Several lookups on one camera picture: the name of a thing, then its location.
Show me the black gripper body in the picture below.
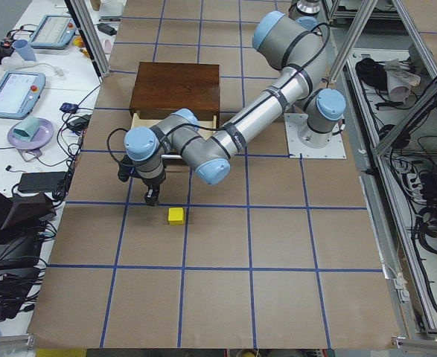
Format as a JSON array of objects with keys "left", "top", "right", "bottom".
[{"left": 141, "top": 173, "right": 165, "bottom": 194}]

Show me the pink cup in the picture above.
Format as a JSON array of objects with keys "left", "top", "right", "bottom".
[{"left": 101, "top": 39, "right": 112, "bottom": 54}]

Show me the light blue cup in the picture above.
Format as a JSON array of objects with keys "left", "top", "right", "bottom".
[{"left": 12, "top": 39, "right": 36, "bottom": 62}]

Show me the lower teach pendant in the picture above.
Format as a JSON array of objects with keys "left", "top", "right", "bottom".
[{"left": 0, "top": 71, "right": 46, "bottom": 120}]

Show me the yellow block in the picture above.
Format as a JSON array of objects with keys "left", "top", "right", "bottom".
[{"left": 168, "top": 207, "right": 185, "bottom": 225}]

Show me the purple plate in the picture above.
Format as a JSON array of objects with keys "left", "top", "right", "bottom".
[{"left": 7, "top": 115, "right": 54, "bottom": 150}]

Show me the upper teach pendant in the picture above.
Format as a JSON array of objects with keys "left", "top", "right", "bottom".
[{"left": 29, "top": 15, "right": 77, "bottom": 50}]

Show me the dark wooden drawer cabinet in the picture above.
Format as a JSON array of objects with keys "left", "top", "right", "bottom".
[{"left": 129, "top": 62, "right": 220, "bottom": 121}]

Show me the aluminium frame post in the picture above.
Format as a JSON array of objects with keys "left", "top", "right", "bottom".
[{"left": 65, "top": 0, "right": 110, "bottom": 78}]

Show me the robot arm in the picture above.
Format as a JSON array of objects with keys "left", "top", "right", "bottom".
[{"left": 118, "top": 10, "right": 346, "bottom": 206}]

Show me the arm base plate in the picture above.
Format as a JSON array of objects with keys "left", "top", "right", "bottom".
[{"left": 284, "top": 113, "right": 346, "bottom": 160}]

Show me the teal box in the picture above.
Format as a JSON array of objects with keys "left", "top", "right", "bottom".
[{"left": 13, "top": 115, "right": 40, "bottom": 141}]

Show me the teach pendant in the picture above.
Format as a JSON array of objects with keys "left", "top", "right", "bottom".
[
  {"left": 0, "top": 71, "right": 46, "bottom": 120},
  {"left": 29, "top": 15, "right": 77, "bottom": 50}
]

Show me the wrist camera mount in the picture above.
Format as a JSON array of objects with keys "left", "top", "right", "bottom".
[{"left": 117, "top": 155, "right": 134, "bottom": 182}]

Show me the light wooden drawer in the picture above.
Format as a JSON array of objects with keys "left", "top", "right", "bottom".
[{"left": 131, "top": 111, "right": 220, "bottom": 173}]

